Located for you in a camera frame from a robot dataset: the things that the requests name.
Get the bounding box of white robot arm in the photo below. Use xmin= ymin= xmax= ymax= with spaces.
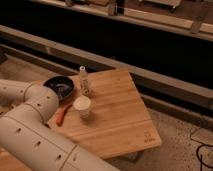
xmin=0 ymin=79 xmax=120 ymax=171

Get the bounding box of clear plastic bottle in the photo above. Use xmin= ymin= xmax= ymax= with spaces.
xmin=79 ymin=66 xmax=92 ymax=97

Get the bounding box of white paper cup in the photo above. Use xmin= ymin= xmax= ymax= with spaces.
xmin=73 ymin=95 xmax=91 ymax=118

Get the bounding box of dark blue bowl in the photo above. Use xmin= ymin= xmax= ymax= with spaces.
xmin=43 ymin=76 xmax=74 ymax=101

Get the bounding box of black cable loop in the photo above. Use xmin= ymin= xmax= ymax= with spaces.
xmin=190 ymin=128 xmax=213 ymax=171

